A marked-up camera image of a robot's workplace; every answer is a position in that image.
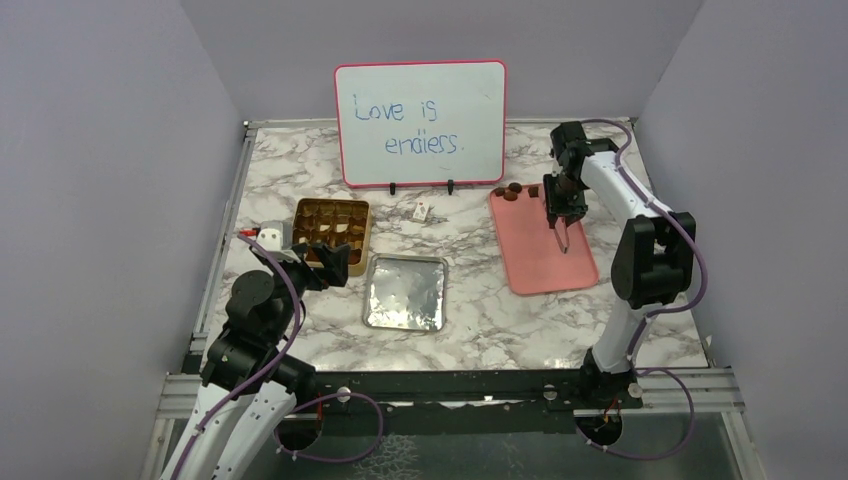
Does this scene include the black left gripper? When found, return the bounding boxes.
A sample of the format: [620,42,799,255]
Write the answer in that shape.
[263,241,350,341]

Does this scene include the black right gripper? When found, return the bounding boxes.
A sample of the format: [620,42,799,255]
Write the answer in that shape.
[544,171,588,227]

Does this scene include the pink silicone tongs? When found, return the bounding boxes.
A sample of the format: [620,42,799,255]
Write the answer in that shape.
[553,219,570,254]

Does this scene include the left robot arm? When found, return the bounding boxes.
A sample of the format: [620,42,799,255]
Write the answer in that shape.
[160,236,351,479]

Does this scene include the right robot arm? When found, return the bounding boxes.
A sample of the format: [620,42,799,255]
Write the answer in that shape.
[542,121,697,407]

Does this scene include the gold chocolate box tray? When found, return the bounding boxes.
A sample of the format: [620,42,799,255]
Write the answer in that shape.
[292,198,372,277]

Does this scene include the chocolate pile on tray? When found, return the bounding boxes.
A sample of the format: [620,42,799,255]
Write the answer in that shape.
[491,182,540,202]

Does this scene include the pink plastic tray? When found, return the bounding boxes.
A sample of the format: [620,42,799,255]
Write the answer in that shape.
[488,184,599,296]

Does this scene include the silver tin lid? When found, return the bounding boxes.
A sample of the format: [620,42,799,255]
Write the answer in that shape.
[362,254,449,333]

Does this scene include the small white card box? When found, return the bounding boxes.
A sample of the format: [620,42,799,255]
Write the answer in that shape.
[413,202,430,222]

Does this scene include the pink-framed whiteboard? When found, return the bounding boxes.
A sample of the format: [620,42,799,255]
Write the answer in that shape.
[334,59,508,188]

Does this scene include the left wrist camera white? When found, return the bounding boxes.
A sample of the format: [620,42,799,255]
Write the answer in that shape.
[239,220,298,263]

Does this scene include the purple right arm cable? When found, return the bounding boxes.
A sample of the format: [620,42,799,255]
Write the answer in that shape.
[576,118,710,372]

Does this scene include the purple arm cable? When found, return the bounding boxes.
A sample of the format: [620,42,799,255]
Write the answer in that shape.
[576,118,710,372]
[168,233,303,480]

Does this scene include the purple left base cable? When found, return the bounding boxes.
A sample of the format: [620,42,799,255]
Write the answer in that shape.
[272,389,386,465]

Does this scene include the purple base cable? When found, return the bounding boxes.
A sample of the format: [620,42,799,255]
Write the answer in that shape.
[272,389,386,465]
[574,367,697,461]

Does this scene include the black table base rail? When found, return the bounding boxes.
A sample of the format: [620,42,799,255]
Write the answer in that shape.
[182,354,644,439]

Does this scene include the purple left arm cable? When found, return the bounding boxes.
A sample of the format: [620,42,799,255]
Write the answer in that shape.
[168,233,303,480]

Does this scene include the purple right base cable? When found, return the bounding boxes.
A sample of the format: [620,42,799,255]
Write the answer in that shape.
[574,367,697,461]

